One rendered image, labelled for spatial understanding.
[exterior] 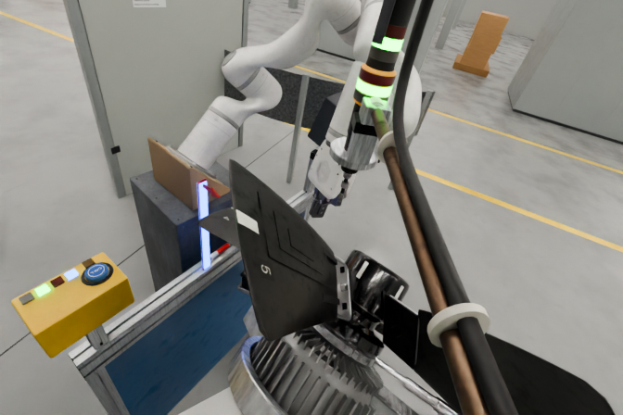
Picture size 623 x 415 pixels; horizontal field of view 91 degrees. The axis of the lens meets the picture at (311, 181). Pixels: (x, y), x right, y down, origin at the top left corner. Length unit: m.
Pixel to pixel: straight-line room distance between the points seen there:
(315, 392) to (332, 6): 0.87
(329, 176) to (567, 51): 6.09
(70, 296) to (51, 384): 1.20
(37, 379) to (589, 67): 6.99
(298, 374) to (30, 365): 1.62
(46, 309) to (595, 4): 6.58
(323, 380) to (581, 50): 6.36
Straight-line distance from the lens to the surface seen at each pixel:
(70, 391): 1.90
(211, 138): 1.08
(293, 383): 0.54
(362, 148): 0.40
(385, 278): 0.55
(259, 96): 1.13
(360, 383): 0.54
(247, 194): 0.36
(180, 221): 1.05
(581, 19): 6.51
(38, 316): 0.77
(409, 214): 0.22
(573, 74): 6.65
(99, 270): 0.77
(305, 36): 1.00
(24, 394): 1.97
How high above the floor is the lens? 1.66
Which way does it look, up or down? 36 degrees down
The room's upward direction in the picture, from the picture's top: 12 degrees clockwise
